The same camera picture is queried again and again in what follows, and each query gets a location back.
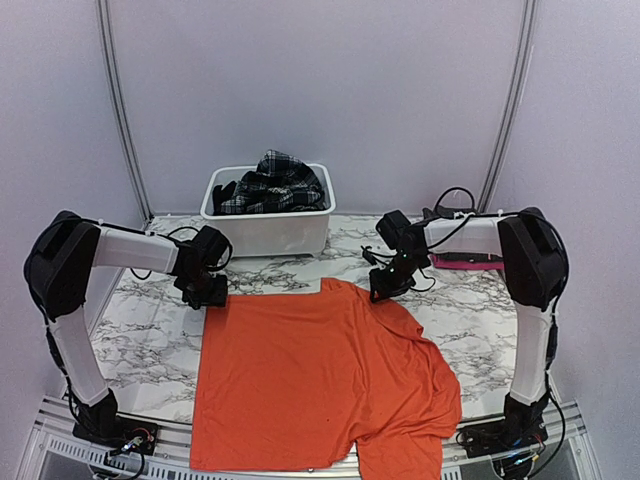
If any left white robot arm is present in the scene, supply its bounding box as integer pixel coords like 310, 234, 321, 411
23, 210, 233, 408

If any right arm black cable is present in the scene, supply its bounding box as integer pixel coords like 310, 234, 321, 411
362, 187, 479, 294

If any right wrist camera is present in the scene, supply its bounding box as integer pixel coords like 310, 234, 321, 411
375, 210, 411, 251

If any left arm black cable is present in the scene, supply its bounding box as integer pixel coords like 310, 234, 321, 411
132, 227, 234, 281

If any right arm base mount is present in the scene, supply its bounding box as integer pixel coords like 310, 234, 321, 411
456, 393, 550, 458

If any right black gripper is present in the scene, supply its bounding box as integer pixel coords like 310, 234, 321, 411
369, 250, 426, 302

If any orange t-shirt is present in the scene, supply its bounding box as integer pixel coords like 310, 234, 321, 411
190, 278, 462, 479

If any black white plaid shirt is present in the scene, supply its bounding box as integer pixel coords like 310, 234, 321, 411
212, 150, 325, 216

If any aluminium wall post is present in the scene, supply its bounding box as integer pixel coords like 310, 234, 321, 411
96, 0, 154, 224
477, 0, 539, 212

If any white plastic laundry bin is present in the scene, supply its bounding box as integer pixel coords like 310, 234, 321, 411
200, 163, 336, 257

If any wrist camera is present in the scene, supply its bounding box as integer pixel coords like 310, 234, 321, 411
190, 226, 233, 272
375, 210, 411, 251

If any folded dark striped shirt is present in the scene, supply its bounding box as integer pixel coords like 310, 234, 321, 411
422, 207, 444, 221

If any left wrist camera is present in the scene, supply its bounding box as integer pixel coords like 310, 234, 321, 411
190, 226, 233, 272

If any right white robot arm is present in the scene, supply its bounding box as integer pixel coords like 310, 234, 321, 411
369, 207, 569, 448

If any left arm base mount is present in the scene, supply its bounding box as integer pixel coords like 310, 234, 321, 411
68, 390, 159, 455

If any right aluminium wall post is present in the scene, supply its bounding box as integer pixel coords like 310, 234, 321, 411
477, 0, 539, 212

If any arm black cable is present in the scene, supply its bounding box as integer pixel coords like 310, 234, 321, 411
362, 187, 479, 294
132, 227, 234, 281

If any aluminium front frame rail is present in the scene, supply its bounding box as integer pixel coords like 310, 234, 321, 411
17, 397, 603, 479

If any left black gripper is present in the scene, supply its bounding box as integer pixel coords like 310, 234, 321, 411
180, 269, 227, 307

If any left aluminium wall post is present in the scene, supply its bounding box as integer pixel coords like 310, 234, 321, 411
96, 0, 154, 224

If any folded pink garment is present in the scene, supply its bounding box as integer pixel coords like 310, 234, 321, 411
431, 253, 504, 271

